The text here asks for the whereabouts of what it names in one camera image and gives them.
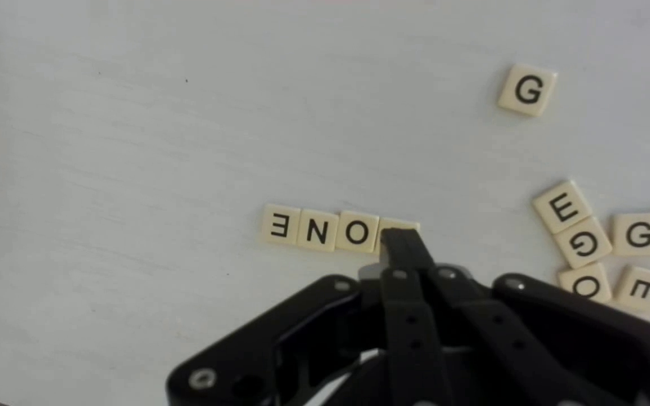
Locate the g tile of pair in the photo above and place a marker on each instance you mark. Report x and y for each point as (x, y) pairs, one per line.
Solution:
(583, 242)
(632, 233)

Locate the right G tile of pair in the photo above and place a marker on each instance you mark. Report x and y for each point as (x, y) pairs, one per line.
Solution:
(632, 233)

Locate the loose O letter tile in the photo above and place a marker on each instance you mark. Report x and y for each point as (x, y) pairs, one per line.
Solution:
(589, 282)

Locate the E tile in word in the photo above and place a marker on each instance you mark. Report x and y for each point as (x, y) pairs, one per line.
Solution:
(280, 224)

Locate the lone G letter tile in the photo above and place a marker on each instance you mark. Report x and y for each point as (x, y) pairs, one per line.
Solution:
(527, 89)

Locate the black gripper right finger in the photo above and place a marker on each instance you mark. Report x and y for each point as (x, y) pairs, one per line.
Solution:
(553, 345)

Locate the loose E letter tile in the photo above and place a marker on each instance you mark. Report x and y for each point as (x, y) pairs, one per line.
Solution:
(636, 289)

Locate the O tile in word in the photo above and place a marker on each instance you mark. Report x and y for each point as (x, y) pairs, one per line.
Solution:
(358, 233)

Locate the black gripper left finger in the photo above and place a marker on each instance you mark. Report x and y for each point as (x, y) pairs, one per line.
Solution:
(411, 334)

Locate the N tile in word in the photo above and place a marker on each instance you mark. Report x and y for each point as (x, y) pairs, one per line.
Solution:
(316, 231)

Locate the L letter tile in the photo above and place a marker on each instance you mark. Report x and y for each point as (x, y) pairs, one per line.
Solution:
(399, 224)

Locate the E tile beside L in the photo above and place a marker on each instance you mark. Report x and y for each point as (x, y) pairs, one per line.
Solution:
(560, 205)

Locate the left G tile of pair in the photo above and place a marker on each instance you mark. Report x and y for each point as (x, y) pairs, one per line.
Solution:
(583, 242)

